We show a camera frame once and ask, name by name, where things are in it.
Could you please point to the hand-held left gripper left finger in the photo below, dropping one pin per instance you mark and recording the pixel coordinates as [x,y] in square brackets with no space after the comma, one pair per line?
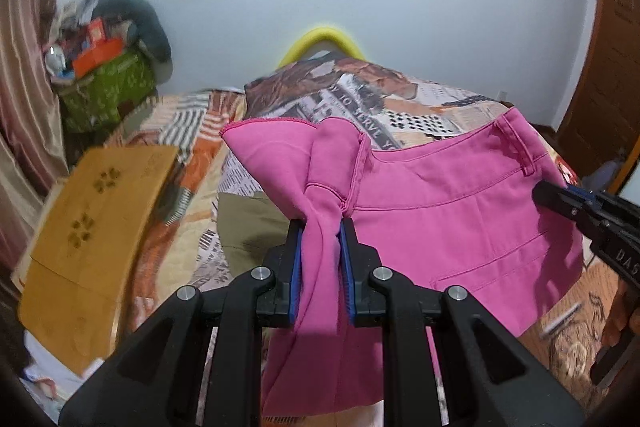
[296,274]

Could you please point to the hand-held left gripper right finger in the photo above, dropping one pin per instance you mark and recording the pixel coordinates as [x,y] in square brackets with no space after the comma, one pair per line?
[347,274]

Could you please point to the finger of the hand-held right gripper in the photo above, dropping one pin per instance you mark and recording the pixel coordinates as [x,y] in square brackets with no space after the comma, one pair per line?
[555,198]

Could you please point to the pink pants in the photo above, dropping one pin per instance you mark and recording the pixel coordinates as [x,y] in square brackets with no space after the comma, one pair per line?
[450,217]

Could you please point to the person's right hand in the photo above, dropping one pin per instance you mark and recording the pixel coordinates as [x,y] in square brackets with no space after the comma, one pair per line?
[619,312]

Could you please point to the grey plastic bag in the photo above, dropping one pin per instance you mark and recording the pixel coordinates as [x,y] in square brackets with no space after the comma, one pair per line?
[605,173]

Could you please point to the wooden framed cabinet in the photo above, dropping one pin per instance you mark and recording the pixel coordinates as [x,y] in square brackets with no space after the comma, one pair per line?
[631,177]

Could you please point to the olive green garment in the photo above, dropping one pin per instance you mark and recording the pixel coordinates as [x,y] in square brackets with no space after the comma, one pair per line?
[250,227]

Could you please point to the wooden door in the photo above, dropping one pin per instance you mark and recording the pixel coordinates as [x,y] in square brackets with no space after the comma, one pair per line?
[610,57]

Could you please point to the printed blanket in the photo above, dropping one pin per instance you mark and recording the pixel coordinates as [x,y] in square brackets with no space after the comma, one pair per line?
[350,97]

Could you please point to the yellow wooden board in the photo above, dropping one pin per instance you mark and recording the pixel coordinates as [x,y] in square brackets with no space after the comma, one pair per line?
[90,232]

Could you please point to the green patterned bag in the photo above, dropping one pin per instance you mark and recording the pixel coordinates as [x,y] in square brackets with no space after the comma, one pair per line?
[105,87]

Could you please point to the white cloth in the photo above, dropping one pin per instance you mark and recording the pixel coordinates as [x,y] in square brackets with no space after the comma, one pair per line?
[45,374]

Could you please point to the grey plush pillow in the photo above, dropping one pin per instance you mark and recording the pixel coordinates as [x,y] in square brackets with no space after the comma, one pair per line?
[150,22]

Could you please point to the orange box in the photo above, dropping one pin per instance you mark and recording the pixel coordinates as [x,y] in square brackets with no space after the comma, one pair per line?
[97,49]

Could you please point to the pink curtain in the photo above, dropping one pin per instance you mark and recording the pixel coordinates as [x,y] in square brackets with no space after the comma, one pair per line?
[25,82]

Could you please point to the white wall socket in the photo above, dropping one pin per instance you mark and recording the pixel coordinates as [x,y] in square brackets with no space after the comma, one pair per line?
[503,96]

